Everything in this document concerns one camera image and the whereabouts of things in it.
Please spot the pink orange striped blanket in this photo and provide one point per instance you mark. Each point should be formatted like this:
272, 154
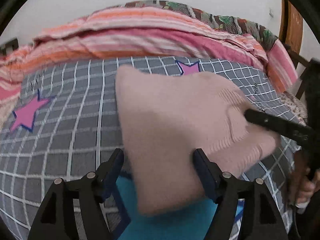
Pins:
151, 30

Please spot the person's right hand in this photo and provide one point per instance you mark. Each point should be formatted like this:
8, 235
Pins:
301, 189

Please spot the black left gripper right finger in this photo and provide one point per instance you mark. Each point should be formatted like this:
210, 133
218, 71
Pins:
250, 201

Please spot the dark wooden bed headboard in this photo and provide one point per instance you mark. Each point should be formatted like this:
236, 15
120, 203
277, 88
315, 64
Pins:
8, 47

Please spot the floral print bed sheet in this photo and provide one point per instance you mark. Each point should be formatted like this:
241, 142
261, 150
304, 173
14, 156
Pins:
296, 106

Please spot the dark floral patterned quilt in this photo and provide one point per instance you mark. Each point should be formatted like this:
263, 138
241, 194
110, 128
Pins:
230, 24

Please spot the dark wooden chair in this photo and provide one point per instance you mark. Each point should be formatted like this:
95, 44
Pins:
308, 92

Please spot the pink knitted sweater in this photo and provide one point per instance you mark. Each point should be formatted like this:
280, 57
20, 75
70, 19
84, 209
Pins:
164, 119

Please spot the grey checked duvet cover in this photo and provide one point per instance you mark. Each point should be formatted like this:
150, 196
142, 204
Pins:
79, 128

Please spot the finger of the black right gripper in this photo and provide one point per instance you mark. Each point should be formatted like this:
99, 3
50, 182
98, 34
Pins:
303, 135

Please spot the white wall socket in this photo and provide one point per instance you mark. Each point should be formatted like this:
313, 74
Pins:
271, 13

